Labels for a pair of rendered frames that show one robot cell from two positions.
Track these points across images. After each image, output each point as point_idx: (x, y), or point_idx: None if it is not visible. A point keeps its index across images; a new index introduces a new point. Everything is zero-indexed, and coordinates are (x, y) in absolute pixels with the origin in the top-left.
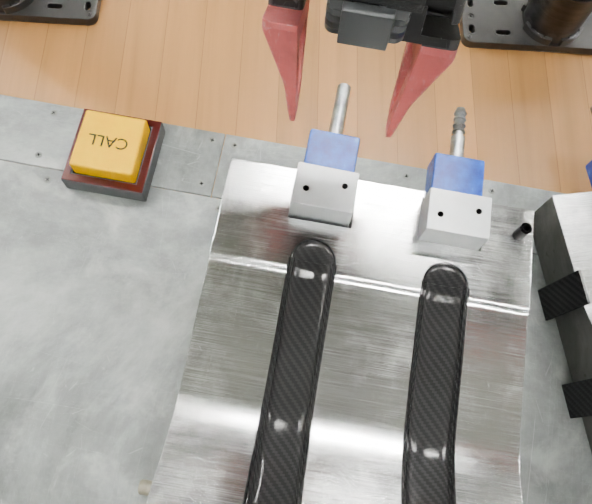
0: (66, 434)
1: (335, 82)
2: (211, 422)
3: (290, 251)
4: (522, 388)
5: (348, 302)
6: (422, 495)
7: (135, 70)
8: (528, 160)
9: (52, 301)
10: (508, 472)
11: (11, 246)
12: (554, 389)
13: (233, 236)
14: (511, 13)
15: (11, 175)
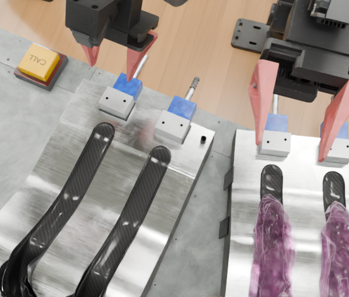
0: None
1: (158, 52)
2: (38, 189)
3: (95, 125)
4: (180, 209)
5: (114, 153)
6: (117, 241)
7: (63, 27)
8: (244, 111)
9: None
10: (160, 243)
11: None
12: (216, 223)
13: (72, 113)
14: (260, 34)
15: None
